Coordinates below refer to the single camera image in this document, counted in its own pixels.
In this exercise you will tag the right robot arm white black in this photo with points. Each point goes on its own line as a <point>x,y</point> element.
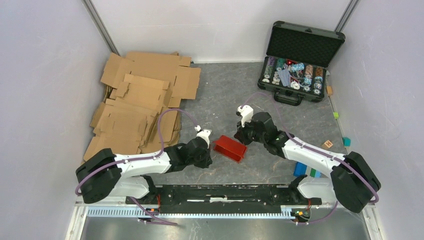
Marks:
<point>353,182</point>

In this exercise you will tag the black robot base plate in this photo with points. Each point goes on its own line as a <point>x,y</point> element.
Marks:
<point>225,199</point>

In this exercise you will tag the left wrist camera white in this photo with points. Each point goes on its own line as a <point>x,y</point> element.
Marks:
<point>203,133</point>

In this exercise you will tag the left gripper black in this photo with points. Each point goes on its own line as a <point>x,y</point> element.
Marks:
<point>207,161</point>

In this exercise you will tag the red paper box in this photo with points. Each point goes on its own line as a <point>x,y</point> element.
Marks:
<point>230,148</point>

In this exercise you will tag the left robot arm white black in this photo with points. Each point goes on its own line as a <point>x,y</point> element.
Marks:
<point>107,174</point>

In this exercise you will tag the wooden letter block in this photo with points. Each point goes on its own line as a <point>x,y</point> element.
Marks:
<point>327,145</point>

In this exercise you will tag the green toy block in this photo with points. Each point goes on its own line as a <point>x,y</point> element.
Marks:
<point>314,173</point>

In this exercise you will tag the teal cube block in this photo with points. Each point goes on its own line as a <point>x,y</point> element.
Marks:
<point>346,141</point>

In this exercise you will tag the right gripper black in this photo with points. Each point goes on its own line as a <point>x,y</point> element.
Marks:
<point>240,134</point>

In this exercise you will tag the blue toy block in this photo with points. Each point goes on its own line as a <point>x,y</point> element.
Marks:
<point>299,169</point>

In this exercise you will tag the small brown wooden block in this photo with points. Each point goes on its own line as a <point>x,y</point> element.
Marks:
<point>329,90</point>

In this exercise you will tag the black poker chip case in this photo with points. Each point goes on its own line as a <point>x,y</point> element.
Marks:
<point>296,62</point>

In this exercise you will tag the aluminium frame rail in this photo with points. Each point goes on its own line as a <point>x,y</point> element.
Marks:
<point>125,207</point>

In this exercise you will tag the stack of flat brown cardboard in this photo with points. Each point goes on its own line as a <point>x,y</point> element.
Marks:
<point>139,113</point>

